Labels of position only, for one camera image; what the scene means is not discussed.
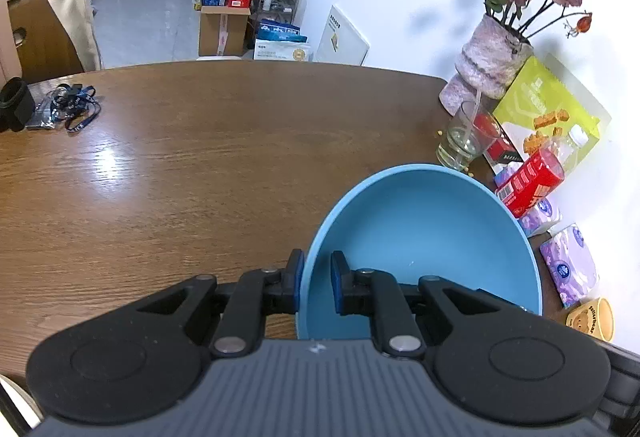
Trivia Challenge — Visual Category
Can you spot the blue flat box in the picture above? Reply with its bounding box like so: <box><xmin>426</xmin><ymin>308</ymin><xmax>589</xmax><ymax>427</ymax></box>
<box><xmin>254</xmin><ymin>18</ymin><xmax>302</xmax><ymax>44</ymax></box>

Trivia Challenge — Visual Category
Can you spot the small purple tissue pack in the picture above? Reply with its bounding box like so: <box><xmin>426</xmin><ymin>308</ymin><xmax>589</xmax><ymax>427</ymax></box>
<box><xmin>517</xmin><ymin>196</ymin><xmax>564</xmax><ymax>238</ymax></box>

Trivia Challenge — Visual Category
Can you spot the mottled pink vase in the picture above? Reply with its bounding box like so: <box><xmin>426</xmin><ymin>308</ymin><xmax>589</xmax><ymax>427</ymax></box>
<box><xmin>438</xmin><ymin>12</ymin><xmax>535</xmax><ymax>116</ymax></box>

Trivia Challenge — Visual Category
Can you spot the clear straw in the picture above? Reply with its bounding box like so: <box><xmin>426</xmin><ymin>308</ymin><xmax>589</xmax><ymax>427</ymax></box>
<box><xmin>461</xmin><ymin>89</ymin><xmax>484</xmax><ymax>154</ymax></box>

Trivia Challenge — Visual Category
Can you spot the white wall panel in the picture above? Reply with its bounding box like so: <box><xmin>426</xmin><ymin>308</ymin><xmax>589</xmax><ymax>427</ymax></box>
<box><xmin>314</xmin><ymin>4</ymin><xmax>371</xmax><ymax>67</ymax></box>

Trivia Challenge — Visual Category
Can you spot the white box gold seal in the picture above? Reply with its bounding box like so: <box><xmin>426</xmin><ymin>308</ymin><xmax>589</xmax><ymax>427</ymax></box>
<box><xmin>252</xmin><ymin>36</ymin><xmax>312</xmax><ymax>63</ymax></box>

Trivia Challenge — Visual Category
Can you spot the red flat box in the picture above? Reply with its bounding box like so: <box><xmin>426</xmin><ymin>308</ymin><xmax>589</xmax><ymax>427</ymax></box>
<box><xmin>474</xmin><ymin>112</ymin><xmax>524</xmax><ymax>166</ymax></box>

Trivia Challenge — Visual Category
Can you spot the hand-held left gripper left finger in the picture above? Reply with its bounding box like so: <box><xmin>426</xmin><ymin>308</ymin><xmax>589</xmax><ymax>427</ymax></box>
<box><xmin>120</xmin><ymin>248</ymin><xmax>307</xmax><ymax>359</ymax></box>

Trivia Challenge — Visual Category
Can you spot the clear drinking glass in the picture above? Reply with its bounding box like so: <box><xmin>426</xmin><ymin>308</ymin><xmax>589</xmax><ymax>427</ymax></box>
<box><xmin>435</xmin><ymin>100</ymin><xmax>502</xmax><ymax>173</ymax></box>

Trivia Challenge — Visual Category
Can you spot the blue ribbed bowl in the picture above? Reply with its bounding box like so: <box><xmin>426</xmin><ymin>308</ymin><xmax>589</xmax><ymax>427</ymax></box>
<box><xmin>295</xmin><ymin>162</ymin><xmax>544</xmax><ymax>344</ymax></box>

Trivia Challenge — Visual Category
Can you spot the green snack box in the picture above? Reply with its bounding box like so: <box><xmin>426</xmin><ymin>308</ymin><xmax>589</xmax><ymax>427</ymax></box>
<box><xmin>492</xmin><ymin>54</ymin><xmax>602</xmax><ymax>169</ymax></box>

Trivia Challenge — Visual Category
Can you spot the water bottle red label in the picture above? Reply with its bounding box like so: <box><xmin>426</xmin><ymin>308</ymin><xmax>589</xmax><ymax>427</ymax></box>
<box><xmin>494</xmin><ymin>124</ymin><xmax>592</xmax><ymax>219</ymax></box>

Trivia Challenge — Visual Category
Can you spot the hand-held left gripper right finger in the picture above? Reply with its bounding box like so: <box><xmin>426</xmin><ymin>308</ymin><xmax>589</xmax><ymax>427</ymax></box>
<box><xmin>330</xmin><ymin>250</ymin><xmax>522</xmax><ymax>359</ymax></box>

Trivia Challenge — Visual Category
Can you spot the wooden chair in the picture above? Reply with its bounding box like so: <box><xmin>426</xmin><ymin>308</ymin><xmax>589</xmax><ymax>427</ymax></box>
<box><xmin>0</xmin><ymin>0</ymin><xmax>86</xmax><ymax>80</ymax></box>

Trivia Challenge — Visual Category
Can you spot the clear plastic card pouch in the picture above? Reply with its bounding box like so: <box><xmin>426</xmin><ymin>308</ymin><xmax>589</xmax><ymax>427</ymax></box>
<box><xmin>26</xmin><ymin>96</ymin><xmax>68</xmax><ymax>131</ymax></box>

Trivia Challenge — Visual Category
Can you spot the chair with beige cloth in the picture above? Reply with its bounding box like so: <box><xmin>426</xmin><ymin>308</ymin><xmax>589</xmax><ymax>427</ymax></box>
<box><xmin>2</xmin><ymin>0</ymin><xmax>104</xmax><ymax>71</ymax></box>

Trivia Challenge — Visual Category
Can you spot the black round case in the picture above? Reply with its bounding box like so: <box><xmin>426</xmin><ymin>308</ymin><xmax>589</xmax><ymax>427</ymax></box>
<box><xmin>0</xmin><ymin>76</ymin><xmax>37</xmax><ymax>133</ymax></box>

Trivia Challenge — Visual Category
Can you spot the yellow bear mug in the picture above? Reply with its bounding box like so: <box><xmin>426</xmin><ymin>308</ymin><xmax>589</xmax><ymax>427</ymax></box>
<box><xmin>565</xmin><ymin>296</ymin><xmax>615</xmax><ymax>343</ymax></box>

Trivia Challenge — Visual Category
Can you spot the large purple tissue pack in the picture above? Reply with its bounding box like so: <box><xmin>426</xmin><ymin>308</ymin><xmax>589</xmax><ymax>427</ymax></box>
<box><xmin>538</xmin><ymin>222</ymin><xmax>600</xmax><ymax>310</ymax></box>

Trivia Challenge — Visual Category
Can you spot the cardboard box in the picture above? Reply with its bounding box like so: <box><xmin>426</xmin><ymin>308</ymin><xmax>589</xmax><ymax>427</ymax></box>
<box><xmin>197</xmin><ymin>4</ymin><xmax>252</xmax><ymax>58</ymax></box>

